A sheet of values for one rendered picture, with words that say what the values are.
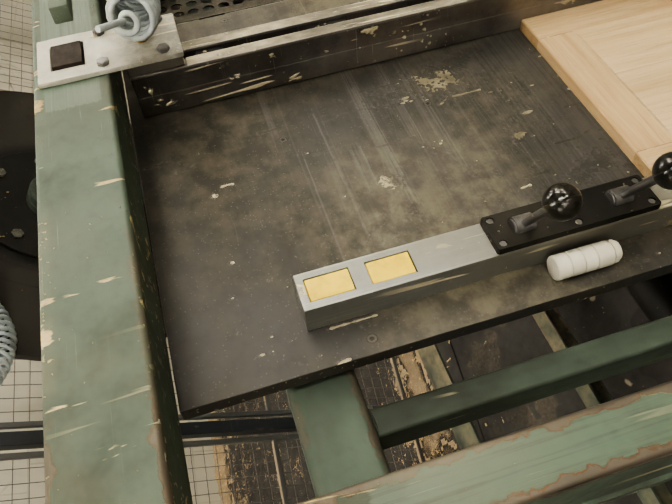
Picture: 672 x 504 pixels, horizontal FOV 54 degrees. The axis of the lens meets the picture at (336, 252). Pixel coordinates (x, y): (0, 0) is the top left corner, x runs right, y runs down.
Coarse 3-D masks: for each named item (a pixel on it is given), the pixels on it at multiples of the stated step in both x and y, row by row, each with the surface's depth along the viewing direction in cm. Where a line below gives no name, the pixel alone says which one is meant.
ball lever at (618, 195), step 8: (656, 160) 66; (664, 160) 64; (656, 168) 65; (664, 168) 64; (656, 176) 65; (664, 176) 64; (640, 184) 70; (648, 184) 69; (664, 184) 65; (608, 192) 75; (616, 192) 75; (624, 192) 74; (632, 192) 72; (616, 200) 74; (624, 200) 75; (632, 200) 75
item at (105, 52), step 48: (384, 0) 99; (432, 0) 100; (480, 0) 98; (528, 0) 101; (576, 0) 104; (48, 48) 91; (96, 48) 90; (144, 48) 89; (192, 48) 95; (240, 48) 94; (288, 48) 95; (336, 48) 97; (384, 48) 100; (432, 48) 102; (144, 96) 94; (192, 96) 96
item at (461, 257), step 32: (608, 224) 75; (640, 224) 77; (384, 256) 74; (416, 256) 73; (448, 256) 73; (480, 256) 73; (512, 256) 74; (544, 256) 76; (384, 288) 71; (416, 288) 73; (448, 288) 75; (320, 320) 72
